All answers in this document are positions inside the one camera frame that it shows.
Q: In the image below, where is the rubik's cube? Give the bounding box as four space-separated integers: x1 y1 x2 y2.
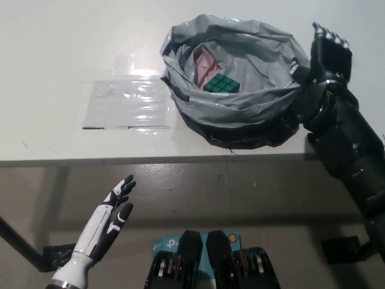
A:
203 73 241 94

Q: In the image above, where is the black table leg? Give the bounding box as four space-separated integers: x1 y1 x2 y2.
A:
356 237 385 263
0 215 46 273

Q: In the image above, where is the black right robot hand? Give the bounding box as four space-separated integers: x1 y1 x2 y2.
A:
289 21 353 85

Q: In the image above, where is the grey plastic bag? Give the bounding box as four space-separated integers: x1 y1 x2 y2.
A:
159 13 310 150

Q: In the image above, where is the pink paper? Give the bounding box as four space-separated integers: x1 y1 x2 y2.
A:
194 44 225 88

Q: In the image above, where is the clear plastic tape sheet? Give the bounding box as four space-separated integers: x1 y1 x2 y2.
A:
81 78 174 130

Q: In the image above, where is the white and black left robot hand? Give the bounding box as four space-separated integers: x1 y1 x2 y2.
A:
51 174 137 285

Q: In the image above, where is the black floor tape patch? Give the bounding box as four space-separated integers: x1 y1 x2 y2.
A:
42 245 76 272
321 236 360 266

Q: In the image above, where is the black and teal robot torso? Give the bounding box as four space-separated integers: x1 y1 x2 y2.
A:
143 230 282 289

